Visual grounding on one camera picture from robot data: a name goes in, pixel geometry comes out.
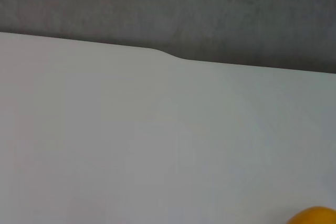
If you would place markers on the yellow banana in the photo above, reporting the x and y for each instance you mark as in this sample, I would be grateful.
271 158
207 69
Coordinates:
315 216

